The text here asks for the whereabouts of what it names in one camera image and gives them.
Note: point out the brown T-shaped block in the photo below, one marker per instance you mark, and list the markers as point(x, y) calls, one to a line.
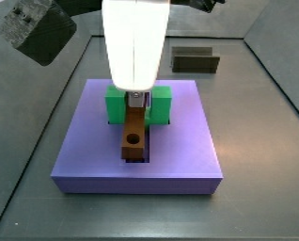
point(132, 138)

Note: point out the green U-shaped block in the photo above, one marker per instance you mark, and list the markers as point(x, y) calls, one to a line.
point(156, 110)

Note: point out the dark grey angled bracket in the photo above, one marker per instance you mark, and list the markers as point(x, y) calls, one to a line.
point(193, 59)

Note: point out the purple base board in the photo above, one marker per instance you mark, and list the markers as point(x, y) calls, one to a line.
point(182, 165)

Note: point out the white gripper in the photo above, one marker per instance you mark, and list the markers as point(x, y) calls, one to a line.
point(134, 25)

